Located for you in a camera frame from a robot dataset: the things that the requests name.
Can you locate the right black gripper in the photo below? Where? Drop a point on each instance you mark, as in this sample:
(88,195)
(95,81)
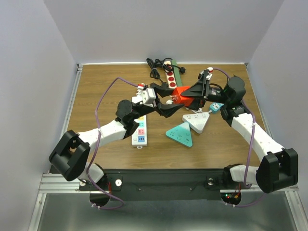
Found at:
(201,88)

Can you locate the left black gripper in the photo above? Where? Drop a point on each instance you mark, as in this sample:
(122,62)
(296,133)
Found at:
(166,110)

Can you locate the red cube plug adapter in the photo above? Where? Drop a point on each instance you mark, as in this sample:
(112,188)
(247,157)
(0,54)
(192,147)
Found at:
(177,97)

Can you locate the teal triangular power strip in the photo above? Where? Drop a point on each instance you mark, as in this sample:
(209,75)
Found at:
(181,134)

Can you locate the white multicolour power strip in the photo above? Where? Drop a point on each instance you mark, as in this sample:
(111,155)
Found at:
(139,137)

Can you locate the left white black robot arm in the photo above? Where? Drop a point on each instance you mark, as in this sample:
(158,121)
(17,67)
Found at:
(70,155)

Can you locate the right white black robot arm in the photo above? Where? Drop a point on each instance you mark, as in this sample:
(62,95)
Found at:
(278,166)

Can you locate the small teal power strip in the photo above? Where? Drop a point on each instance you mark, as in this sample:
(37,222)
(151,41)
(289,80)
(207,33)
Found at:
(215,107)

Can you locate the beige red-socket power strip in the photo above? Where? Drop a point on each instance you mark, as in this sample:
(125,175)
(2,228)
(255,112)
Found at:
(170,75)

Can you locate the white triangular power strip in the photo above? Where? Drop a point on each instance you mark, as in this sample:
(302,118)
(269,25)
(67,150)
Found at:
(197,122)

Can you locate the green power strip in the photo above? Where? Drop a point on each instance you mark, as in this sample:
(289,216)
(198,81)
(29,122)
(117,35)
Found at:
(176,73)

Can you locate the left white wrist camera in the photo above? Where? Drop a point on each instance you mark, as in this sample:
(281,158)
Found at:
(148,97)

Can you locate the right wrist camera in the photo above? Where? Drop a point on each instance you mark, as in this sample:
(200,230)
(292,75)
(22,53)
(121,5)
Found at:
(207,73)

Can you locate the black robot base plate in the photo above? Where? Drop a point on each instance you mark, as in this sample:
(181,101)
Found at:
(167,184)

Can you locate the aluminium table edge rail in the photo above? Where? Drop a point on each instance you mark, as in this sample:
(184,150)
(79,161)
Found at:
(71,100)

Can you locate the front aluminium frame rail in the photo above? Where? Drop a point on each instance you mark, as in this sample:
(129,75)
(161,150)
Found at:
(56,183)

